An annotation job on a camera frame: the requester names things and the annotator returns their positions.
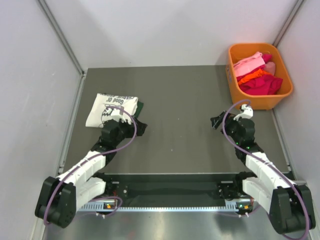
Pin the dark green folded t-shirt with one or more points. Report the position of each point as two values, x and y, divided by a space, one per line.
139 108

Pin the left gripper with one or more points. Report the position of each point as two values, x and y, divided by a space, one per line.
131 128

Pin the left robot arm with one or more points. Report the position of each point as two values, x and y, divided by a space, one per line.
61 197

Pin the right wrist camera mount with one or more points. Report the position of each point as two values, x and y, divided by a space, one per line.
246 112

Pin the magenta t-shirt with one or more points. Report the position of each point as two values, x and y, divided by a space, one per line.
264 85

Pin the white printed folded t-shirt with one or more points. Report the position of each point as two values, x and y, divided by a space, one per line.
96 116

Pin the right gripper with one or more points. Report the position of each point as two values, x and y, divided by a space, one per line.
216 121

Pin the slotted cable duct rail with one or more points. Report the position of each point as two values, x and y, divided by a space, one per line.
238 206

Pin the light pink t-shirt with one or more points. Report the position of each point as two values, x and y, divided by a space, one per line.
246 65

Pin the orange t-shirt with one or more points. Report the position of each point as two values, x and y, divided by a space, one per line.
258 73

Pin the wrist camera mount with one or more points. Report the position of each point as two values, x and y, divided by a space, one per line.
246 112
118 114

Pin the salmon pink t-shirt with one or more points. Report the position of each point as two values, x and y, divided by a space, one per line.
270 67

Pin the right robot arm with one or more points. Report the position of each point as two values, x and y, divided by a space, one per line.
289 205

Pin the orange plastic basket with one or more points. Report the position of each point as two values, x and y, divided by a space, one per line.
240 51

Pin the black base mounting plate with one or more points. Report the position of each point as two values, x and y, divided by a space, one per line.
173 190

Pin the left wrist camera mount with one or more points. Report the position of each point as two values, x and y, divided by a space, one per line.
118 114

